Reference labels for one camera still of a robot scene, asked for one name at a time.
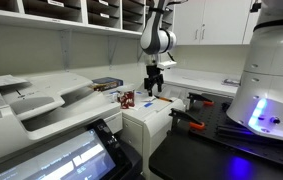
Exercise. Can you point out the white wall cabinet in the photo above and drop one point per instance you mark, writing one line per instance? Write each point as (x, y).
(221, 20)

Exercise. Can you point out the black table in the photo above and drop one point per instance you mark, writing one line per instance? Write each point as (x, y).
(187, 160)

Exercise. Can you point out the white counter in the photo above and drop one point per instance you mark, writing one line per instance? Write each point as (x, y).
(197, 80)

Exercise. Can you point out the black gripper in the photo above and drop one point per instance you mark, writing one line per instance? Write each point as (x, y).
(153, 75)

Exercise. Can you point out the black printer touchscreen panel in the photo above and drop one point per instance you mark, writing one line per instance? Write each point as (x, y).
(81, 156)

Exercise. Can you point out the red mug with white inside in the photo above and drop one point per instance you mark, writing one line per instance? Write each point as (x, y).
(127, 100)

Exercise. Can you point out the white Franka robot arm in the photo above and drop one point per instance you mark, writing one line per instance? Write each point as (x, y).
(274, 66)

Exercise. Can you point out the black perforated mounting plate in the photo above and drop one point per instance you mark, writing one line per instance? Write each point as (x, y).
(214, 116)

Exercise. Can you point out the small stack on counter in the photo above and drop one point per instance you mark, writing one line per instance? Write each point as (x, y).
(231, 82)

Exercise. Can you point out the white office copier printer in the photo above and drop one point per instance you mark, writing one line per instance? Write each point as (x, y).
(47, 110)

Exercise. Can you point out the black mounting rail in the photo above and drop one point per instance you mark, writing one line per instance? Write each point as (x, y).
(231, 131)

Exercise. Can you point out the blue tape piece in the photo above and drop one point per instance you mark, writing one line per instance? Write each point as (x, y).
(139, 92)
(148, 104)
(113, 92)

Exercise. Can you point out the white mail sorter shelf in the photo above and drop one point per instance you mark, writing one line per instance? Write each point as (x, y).
(47, 16)

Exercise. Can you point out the white printer finisher unit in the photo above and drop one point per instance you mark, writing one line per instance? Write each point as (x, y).
(147, 133)

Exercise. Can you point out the orange and black pen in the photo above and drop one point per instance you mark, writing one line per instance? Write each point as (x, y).
(163, 98)

